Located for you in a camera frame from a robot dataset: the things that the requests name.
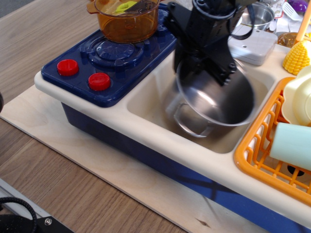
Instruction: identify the light blue plastic cup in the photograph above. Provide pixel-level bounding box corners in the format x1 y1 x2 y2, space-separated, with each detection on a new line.
270 123 311 170

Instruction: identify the right red stove knob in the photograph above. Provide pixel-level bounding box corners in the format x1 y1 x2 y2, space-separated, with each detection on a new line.
88 72 111 91

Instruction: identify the red stove knob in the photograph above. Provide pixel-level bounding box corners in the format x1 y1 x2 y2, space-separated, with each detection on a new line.
88 72 111 91
57 59 79 76

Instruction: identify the amber transparent plastic pot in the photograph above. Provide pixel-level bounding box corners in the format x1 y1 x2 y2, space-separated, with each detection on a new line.
86 0 160 43

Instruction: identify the green toy utensil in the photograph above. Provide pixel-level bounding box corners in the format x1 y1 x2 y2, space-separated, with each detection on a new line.
115 0 137 13

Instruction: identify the yellow toy corn cob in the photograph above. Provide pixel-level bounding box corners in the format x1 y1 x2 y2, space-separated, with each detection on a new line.
282 40 311 75

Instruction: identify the purple toy item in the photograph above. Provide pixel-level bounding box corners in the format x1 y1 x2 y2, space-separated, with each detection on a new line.
288 0 308 12

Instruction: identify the black metal bracket with screw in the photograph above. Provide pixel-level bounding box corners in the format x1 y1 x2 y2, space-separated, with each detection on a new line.
36 216 74 233

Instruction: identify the small steel bowl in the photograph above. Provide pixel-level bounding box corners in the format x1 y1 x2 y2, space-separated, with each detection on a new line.
241 2 275 31

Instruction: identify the cream toy kitchen sink unit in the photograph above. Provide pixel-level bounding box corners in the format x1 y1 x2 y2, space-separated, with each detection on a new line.
35 51 311 233

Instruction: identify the white faucet base block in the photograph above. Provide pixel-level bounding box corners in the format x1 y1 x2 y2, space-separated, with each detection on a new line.
228 29 277 66

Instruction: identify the black braided cable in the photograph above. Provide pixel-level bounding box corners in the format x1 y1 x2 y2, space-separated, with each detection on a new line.
0 197 38 233

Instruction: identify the cream plastic dish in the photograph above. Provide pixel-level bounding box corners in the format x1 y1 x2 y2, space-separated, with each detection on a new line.
281 66 311 127

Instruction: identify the left red stove knob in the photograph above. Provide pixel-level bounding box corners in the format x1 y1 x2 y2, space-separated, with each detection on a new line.
57 59 79 76

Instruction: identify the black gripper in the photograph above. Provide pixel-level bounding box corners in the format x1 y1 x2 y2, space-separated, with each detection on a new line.
164 0 245 85

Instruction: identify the white toy spatula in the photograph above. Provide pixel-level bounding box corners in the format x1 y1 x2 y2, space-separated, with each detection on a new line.
282 2 302 21

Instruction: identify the stainless steel pot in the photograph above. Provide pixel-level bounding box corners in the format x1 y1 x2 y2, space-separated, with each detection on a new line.
162 61 256 138

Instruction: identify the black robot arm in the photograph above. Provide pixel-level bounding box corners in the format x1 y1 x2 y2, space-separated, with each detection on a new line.
164 0 255 85

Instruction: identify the orange dish rack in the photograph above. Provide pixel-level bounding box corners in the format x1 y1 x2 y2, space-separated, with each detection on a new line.
234 77 311 205

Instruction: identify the blue toy stove top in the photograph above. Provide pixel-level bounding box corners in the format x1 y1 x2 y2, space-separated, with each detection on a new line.
41 3 176 107

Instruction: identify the light plywood board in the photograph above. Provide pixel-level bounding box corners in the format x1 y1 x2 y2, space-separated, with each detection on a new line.
0 87 262 233

